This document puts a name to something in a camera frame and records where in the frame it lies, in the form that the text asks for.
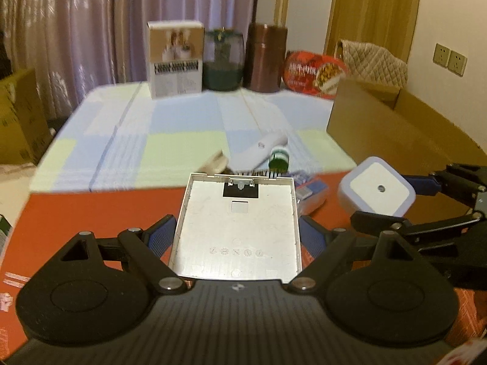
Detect white square night light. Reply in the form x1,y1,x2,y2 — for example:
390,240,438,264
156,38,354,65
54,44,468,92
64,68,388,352
337,156,417,223

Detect red snack bag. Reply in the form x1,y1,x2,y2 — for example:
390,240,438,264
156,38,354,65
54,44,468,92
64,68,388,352
283,50,349,100

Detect brown cylindrical canister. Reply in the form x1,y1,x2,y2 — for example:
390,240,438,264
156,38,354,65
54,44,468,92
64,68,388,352
243,23,288,94

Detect pale wooden slats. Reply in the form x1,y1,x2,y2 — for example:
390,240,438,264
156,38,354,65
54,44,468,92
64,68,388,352
275,0,292,27

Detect brown comb hair clip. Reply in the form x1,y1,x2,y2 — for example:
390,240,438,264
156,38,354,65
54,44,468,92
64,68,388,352
227,167,294,179

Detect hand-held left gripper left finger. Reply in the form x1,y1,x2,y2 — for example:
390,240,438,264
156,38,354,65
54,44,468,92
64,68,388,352
61,215,194,294

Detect mauve curtain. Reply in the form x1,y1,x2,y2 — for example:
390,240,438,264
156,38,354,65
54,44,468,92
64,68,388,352
0,0,261,122

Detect beige quilted cloth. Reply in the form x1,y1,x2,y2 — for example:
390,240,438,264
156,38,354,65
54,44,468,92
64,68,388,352
335,39,409,90

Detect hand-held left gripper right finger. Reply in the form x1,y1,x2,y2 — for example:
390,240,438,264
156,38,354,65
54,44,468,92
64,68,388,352
289,215,419,294

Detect checked blanket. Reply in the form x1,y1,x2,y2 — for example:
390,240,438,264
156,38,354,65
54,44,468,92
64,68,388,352
28,82,359,194

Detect wooden door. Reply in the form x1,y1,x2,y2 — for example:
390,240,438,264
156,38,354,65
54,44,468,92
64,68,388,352
323,0,424,70

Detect wall socket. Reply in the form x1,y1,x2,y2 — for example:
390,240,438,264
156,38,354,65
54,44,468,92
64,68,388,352
448,50,468,77
433,43,452,68

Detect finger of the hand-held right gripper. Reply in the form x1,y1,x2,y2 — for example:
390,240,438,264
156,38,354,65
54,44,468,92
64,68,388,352
349,210,481,245
402,163,487,207

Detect cardboard storage box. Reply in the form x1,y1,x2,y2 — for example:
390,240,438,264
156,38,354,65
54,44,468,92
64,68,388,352
0,68,53,166

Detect white printed carton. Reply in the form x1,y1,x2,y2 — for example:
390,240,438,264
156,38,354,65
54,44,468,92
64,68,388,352
147,20,205,100

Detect white handheld device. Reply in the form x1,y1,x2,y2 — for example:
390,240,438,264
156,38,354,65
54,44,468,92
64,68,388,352
231,133,289,170

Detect white square lid tray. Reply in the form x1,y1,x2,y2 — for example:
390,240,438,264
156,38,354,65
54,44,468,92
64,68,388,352
167,172,304,284

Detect green packet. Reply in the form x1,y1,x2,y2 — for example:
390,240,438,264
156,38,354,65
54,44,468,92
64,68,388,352
0,215,14,260

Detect green glass jar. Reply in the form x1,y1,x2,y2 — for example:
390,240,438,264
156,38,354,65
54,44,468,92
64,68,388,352
201,28,245,92

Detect small clear plastic box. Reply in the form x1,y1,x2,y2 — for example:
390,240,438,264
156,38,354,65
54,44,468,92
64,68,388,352
292,171,330,216

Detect green and white bottle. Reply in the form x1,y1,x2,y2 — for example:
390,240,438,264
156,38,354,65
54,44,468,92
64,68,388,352
268,145,291,172

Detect red mat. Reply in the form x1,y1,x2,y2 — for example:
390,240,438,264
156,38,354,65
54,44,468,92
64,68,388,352
0,171,487,365

